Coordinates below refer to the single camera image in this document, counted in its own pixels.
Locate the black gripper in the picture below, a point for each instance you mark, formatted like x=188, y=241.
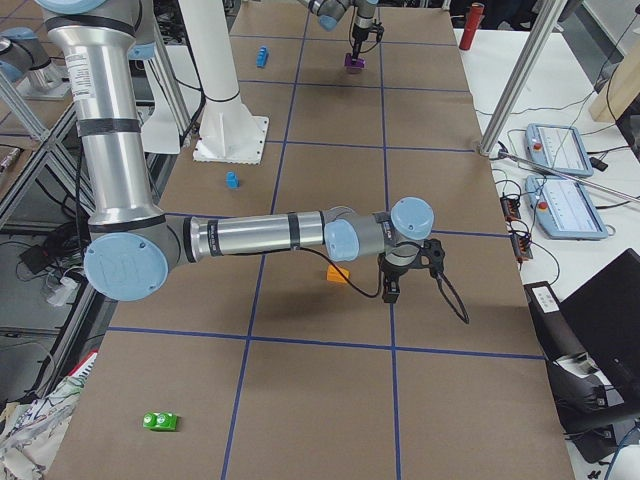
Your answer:
x=391, y=274
x=359, y=29

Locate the purple trapezoid block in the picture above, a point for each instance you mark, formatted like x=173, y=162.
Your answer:
x=354, y=65

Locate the orange trapezoid block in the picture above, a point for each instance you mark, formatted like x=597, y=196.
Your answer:
x=337, y=275

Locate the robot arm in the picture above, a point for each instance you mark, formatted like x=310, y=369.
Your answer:
x=330, y=13
x=135, y=241

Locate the long blue studded block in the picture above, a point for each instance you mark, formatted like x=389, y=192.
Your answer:
x=262, y=57

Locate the red cylinder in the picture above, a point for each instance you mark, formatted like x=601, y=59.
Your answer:
x=472, y=23

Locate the lower teach pendant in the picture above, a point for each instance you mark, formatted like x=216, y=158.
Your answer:
x=563, y=209

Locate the teach pendant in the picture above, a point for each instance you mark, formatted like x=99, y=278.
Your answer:
x=563, y=209
x=558, y=147

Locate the small blue block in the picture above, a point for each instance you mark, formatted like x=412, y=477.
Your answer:
x=232, y=180

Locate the black laptop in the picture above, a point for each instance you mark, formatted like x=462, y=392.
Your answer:
x=604, y=315

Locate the upper teach pendant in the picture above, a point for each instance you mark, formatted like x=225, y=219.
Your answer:
x=558, y=147

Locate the green studded block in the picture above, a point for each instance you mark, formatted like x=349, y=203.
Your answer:
x=160, y=421

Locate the crumpled patterned cloth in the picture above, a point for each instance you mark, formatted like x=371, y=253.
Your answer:
x=33, y=433

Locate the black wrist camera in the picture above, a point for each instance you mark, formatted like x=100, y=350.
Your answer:
x=432, y=256

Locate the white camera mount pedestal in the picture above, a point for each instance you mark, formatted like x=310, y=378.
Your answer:
x=228, y=132

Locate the aluminium frame post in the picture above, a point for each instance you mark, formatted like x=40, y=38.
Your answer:
x=550, y=14

